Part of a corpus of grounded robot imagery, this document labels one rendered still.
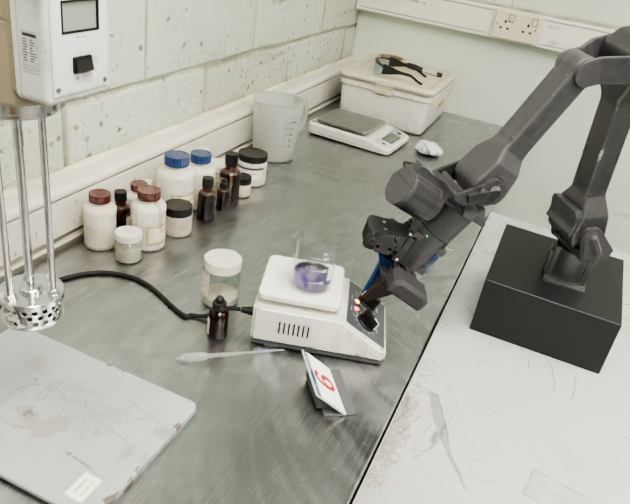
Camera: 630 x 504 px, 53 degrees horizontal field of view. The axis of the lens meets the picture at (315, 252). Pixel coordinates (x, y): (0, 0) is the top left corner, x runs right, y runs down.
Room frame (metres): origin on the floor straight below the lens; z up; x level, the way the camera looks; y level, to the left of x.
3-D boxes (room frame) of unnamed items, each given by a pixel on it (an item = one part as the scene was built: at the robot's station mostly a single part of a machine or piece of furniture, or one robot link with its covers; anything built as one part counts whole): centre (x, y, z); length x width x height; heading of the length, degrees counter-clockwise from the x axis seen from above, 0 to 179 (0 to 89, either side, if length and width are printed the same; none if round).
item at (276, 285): (0.80, 0.01, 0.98); 0.12 x 0.12 x 0.01; 89
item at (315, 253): (0.79, 0.00, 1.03); 0.07 x 0.06 x 0.08; 104
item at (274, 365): (0.70, 0.04, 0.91); 0.06 x 0.06 x 0.02
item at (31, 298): (0.55, 0.30, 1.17); 0.07 x 0.07 x 0.25
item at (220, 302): (0.75, 0.12, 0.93); 0.03 x 0.03 x 0.07
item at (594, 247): (0.91, -0.41, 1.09); 0.09 x 0.07 x 0.06; 20
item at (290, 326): (0.80, -0.02, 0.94); 0.22 x 0.13 x 0.08; 89
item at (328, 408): (0.66, -0.05, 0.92); 0.09 x 0.06 x 0.04; 18
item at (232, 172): (1.21, 0.20, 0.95); 0.04 x 0.04 x 0.11
